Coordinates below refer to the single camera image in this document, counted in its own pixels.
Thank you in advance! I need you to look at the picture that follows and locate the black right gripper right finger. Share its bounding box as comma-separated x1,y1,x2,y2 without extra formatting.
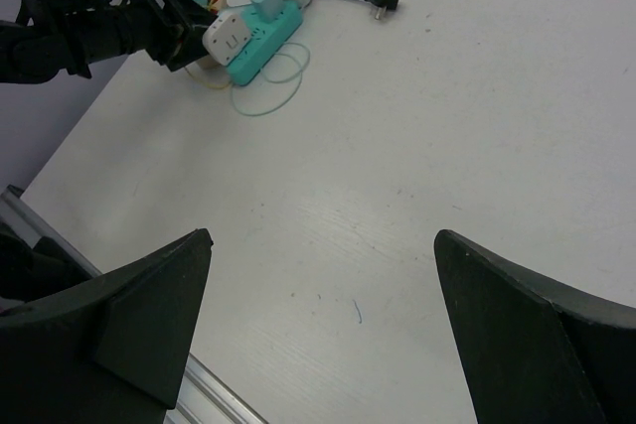
434,229,635,423

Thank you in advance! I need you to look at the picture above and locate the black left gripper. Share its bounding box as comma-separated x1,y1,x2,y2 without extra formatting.
103,0,218,71

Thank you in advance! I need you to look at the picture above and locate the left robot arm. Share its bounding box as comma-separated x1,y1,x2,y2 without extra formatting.
1,0,217,84

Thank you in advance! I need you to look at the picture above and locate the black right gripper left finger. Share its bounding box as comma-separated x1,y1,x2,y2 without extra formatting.
0,227,216,424

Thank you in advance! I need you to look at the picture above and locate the white cube charger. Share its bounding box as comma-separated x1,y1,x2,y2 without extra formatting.
202,11,251,67

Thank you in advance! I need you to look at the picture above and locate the light blue usb cable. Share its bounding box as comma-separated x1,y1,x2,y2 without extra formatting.
232,42,312,117

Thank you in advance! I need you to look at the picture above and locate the teal power strip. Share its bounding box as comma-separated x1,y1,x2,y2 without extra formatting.
227,0,303,86

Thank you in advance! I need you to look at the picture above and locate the aluminium front rail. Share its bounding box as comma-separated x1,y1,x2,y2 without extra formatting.
0,185,269,424

